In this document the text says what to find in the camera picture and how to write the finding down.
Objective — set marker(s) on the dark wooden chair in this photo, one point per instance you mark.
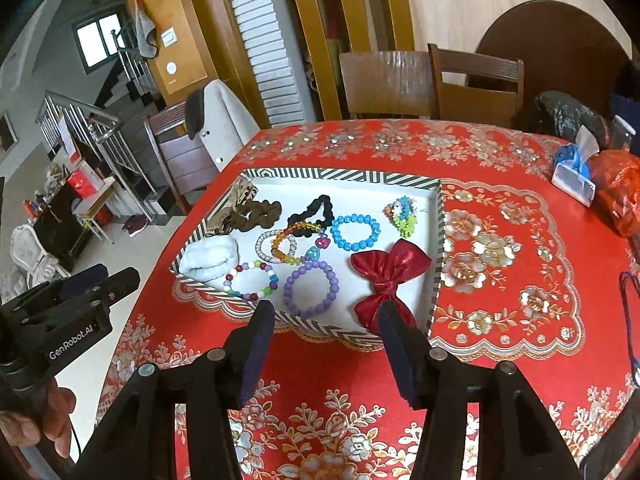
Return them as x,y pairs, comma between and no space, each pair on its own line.
185,160

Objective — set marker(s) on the blue and pink bead charm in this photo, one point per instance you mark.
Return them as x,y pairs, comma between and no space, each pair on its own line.
322,242

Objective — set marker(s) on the grey hanging cloth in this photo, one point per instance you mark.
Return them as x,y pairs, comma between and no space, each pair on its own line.
145,30

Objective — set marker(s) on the black plastic bag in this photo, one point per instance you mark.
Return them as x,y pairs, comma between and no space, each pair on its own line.
565,110

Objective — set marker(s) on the framed wall picture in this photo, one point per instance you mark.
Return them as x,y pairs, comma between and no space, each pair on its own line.
6,132

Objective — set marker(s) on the red satin bow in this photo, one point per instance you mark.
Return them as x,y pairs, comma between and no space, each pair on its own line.
395,262

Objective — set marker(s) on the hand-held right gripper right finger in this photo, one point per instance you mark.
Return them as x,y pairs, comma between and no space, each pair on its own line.
397,355

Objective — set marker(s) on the red box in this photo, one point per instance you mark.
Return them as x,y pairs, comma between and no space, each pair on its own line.
82,182

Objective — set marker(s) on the dark low cabinet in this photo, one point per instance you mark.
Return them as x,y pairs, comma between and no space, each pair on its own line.
60,225

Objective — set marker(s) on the red floral tablecloth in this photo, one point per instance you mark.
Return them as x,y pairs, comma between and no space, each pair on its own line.
325,360

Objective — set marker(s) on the small side table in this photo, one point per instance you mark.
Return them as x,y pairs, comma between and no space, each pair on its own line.
100,200

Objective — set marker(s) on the solid-back wooden chair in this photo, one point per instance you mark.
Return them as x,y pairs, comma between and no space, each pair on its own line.
385,85

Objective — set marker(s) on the white coat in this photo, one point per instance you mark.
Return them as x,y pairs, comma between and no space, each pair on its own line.
230,120

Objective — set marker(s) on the red plastic bag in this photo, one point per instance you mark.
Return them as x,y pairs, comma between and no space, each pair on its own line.
620,190

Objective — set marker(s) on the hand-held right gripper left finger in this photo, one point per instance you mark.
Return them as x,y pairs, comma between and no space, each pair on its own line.
255,355

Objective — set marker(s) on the blue tissue pack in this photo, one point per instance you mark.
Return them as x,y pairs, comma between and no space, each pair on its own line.
570,180

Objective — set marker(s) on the round brown table top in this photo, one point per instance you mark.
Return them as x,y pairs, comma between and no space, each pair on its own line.
550,35

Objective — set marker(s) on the metal stair railing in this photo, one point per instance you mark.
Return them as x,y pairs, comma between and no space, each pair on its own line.
107,140

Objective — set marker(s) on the wall switch panel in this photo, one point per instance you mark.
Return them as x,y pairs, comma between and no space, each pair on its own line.
168,38

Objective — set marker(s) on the striped white tray box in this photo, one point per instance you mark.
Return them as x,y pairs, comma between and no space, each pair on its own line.
360,195

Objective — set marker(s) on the slatted-back wooden chair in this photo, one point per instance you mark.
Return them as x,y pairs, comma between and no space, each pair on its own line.
475,62

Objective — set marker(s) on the dark flat object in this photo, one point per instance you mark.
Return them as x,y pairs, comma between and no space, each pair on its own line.
615,450

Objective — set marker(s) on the person's left hand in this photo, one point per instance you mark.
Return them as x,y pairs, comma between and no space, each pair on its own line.
57,410

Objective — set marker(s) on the white ornate chair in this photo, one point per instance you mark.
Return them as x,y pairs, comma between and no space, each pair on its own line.
35,255

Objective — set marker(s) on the white fluffy scrunchie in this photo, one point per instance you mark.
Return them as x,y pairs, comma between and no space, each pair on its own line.
207,257

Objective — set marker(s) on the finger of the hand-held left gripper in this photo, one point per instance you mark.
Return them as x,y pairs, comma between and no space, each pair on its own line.
85,277
122,282

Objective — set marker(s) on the black scrunchie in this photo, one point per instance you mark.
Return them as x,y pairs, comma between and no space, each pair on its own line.
320,205

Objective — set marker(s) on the window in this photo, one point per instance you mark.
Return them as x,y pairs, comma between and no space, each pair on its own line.
97,40

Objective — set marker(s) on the beige patterned scrunchie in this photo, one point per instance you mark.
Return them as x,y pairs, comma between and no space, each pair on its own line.
245,191

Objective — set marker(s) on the dark shoes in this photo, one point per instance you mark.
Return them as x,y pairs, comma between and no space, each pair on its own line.
136,225

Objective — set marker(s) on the white louvered panel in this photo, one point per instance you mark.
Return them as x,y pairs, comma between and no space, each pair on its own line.
265,50

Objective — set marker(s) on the brown scrunchie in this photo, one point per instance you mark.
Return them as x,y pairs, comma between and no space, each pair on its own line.
255,215

